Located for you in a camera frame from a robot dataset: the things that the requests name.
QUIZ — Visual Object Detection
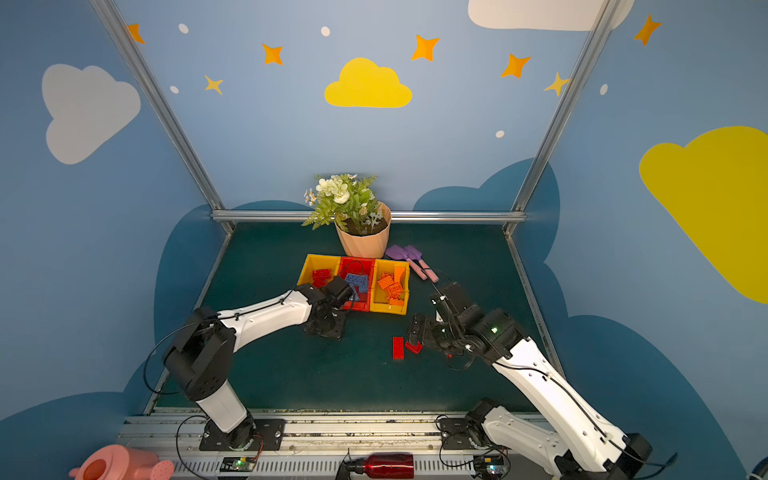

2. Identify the red lego brick square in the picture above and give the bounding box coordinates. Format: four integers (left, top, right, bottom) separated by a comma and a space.
404, 341, 423, 355

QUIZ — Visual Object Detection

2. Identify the red lego brick tall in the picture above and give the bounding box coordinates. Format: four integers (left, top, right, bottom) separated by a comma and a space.
392, 337, 405, 361

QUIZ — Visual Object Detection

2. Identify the orange lego fence piece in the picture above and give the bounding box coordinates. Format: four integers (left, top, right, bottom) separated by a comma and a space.
377, 273, 403, 300

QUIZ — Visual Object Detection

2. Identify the orange curved lego piece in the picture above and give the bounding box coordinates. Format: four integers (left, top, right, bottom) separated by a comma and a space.
394, 266, 407, 283

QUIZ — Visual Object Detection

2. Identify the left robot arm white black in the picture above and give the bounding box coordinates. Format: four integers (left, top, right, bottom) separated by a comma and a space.
163, 277, 354, 451

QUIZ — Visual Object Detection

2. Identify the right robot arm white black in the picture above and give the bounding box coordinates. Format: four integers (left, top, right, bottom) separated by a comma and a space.
412, 282, 652, 479

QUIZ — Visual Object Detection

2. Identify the red middle bin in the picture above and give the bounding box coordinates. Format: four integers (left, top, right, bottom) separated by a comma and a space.
338, 257, 375, 312

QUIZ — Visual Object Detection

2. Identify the left yellow bin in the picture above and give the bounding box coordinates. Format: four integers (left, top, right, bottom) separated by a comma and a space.
297, 254, 341, 288

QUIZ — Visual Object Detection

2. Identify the yellow bin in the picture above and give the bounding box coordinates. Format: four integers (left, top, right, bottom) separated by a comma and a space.
369, 259, 410, 316
297, 254, 341, 288

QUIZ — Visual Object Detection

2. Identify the right yellow bin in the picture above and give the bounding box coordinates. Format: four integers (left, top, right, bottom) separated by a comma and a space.
369, 259, 410, 316

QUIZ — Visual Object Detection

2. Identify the purple pink toy shovel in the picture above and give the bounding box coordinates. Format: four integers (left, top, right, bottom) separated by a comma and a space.
385, 245, 427, 281

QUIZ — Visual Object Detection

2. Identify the potted artificial flower plant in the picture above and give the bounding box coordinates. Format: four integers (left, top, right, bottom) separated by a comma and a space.
303, 173, 392, 259

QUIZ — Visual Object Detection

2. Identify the red metal bottle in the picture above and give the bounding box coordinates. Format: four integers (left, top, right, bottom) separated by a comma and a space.
335, 453, 415, 480

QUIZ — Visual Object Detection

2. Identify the pink watering can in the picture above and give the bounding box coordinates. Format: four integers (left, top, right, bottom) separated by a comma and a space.
68, 444, 175, 480

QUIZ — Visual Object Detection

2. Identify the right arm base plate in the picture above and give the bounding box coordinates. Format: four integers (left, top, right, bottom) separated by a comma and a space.
435, 415, 487, 451

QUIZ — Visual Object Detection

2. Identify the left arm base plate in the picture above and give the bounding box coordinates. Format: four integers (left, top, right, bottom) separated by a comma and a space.
199, 417, 285, 452

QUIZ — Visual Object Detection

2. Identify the aluminium rail base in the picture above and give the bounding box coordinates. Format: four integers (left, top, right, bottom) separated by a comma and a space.
117, 409, 554, 479

